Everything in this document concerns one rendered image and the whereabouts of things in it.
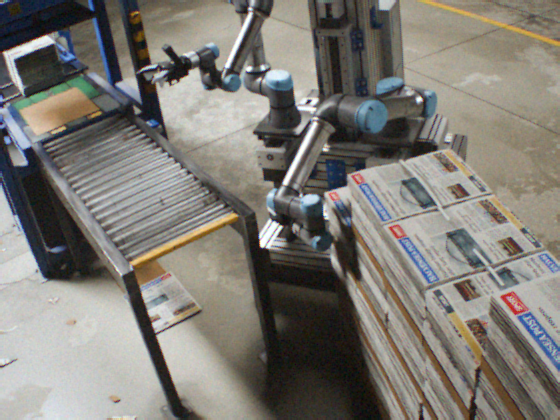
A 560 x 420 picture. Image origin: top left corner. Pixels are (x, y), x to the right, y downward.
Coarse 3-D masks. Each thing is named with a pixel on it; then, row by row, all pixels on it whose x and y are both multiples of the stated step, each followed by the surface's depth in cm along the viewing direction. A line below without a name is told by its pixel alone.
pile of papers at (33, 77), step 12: (12, 48) 385; (24, 48) 380; (36, 48) 375; (48, 48) 378; (12, 60) 370; (24, 60) 372; (36, 60) 377; (48, 60) 381; (60, 60) 386; (12, 72) 393; (24, 72) 376; (36, 72) 381; (48, 72) 385; (60, 72) 389; (24, 84) 379; (36, 84) 383; (48, 84) 388
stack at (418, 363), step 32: (352, 256) 229; (352, 288) 243; (384, 288) 200; (352, 320) 259; (384, 320) 210; (352, 352) 271; (384, 352) 218; (416, 352) 185; (384, 384) 230; (384, 416) 242; (416, 416) 196; (448, 416) 169
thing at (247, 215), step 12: (120, 108) 342; (132, 120) 327; (144, 132) 314; (156, 132) 312; (168, 144) 300; (180, 156) 289; (192, 168) 279; (204, 180) 270; (216, 180) 269; (216, 192) 261; (228, 192) 260; (228, 204) 254; (240, 204) 252; (240, 216) 248; (252, 216) 247; (240, 228) 253; (252, 228) 250; (252, 240) 252
